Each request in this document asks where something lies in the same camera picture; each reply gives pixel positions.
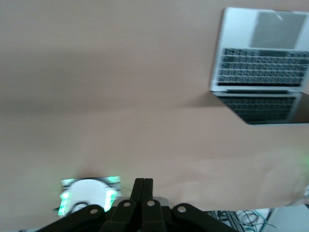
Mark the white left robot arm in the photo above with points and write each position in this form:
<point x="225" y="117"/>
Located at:
<point x="84" y="191"/>

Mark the white box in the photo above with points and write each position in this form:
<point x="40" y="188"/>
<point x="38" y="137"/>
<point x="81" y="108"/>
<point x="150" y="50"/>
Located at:
<point x="289" y="217"/>

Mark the silver grey laptop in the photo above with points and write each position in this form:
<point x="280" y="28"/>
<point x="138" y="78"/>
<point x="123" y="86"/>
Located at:
<point x="236" y="36"/>

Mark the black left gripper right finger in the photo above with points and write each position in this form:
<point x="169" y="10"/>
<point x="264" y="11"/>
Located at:
<point x="152" y="212"/>

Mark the brown table mat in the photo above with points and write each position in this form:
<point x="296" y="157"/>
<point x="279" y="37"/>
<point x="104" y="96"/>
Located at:
<point x="96" y="96"/>

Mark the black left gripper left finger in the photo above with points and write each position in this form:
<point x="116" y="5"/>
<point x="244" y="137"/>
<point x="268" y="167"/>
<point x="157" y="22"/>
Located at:
<point x="125" y="212"/>

